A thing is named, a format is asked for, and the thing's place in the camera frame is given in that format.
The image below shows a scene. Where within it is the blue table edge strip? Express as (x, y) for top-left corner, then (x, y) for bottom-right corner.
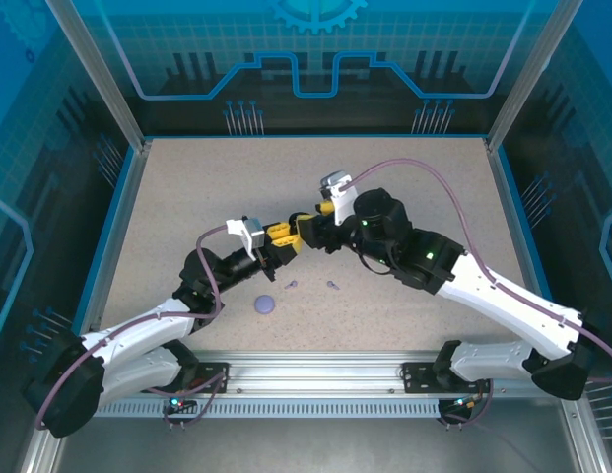
(69, 145), (140, 341)
(496, 145), (558, 311)

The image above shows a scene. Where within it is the small circuit board with LEDs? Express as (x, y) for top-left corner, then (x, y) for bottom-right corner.
(162, 396), (198, 415)
(450, 393), (484, 413)

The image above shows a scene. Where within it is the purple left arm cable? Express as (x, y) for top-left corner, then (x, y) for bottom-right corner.
(34, 225), (229, 433)

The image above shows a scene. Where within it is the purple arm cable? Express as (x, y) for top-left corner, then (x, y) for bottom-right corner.
(34, 225), (229, 433)
(340, 157), (612, 385)

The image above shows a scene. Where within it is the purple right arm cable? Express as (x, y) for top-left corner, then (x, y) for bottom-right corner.
(340, 157), (612, 385)

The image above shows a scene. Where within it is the aluminium side rail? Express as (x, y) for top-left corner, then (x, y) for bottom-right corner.
(81, 140), (154, 359)
(484, 140), (553, 311)

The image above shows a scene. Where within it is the short purple cable loop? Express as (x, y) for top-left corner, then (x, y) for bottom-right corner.
(147, 369), (229, 426)
(439, 378), (495, 426)

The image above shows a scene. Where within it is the aluminium mounting rail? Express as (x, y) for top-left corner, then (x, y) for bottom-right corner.
(96, 348), (538, 398)

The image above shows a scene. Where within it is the slotted grey cable duct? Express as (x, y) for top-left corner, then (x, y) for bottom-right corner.
(96, 397), (442, 420)

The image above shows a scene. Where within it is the aluminium frame post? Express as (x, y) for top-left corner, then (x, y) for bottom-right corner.
(485, 0), (572, 152)
(44, 0), (154, 152)

